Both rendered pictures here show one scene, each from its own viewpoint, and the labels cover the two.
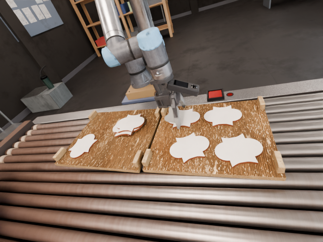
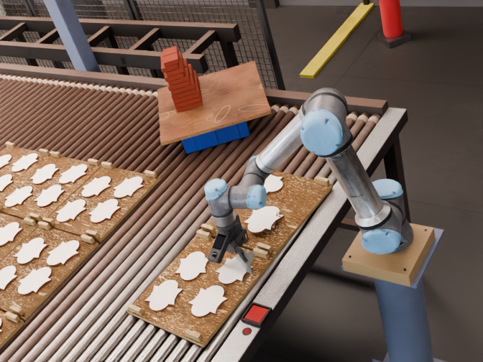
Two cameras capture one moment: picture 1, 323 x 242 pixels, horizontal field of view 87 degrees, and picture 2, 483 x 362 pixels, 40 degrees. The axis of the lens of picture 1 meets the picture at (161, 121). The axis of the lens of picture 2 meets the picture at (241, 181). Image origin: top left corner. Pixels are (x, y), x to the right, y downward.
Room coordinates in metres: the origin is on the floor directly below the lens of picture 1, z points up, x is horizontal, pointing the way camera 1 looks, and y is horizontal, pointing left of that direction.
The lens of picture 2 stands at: (1.27, -1.66, 2.55)
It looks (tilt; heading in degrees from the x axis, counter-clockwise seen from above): 36 degrees down; 110
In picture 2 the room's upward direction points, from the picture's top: 18 degrees counter-clockwise
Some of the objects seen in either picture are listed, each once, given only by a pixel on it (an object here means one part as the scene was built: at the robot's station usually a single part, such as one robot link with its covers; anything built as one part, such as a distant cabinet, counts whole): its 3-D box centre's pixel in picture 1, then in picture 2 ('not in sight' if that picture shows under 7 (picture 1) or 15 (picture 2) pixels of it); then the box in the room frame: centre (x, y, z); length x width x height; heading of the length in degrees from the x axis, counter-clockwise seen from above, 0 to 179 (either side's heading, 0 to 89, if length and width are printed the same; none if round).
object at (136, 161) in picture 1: (138, 158); (208, 228); (0.42, 0.12, 0.95); 0.06 x 0.02 x 0.03; 152
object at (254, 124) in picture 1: (206, 133); (200, 285); (0.45, -0.14, 0.93); 0.41 x 0.35 x 0.02; 63
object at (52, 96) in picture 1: (43, 88); not in sight; (3.84, 2.13, 0.37); 0.80 x 0.62 x 0.74; 68
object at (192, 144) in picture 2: not in sight; (212, 119); (0.30, 0.85, 0.97); 0.31 x 0.31 x 0.10; 17
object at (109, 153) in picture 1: (112, 135); (267, 208); (0.63, 0.23, 0.93); 0.41 x 0.35 x 0.02; 62
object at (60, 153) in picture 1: (60, 154); not in sight; (0.61, 0.47, 0.95); 0.06 x 0.02 x 0.03; 152
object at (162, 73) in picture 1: (160, 70); (223, 215); (0.58, -0.06, 1.16); 0.08 x 0.08 x 0.05
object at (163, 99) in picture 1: (166, 90); (230, 233); (0.58, -0.06, 1.08); 0.09 x 0.08 x 0.12; 63
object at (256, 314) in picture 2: (215, 95); (256, 314); (0.67, -0.28, 0.92); 0.06 x 0.06 x 0.01; 67
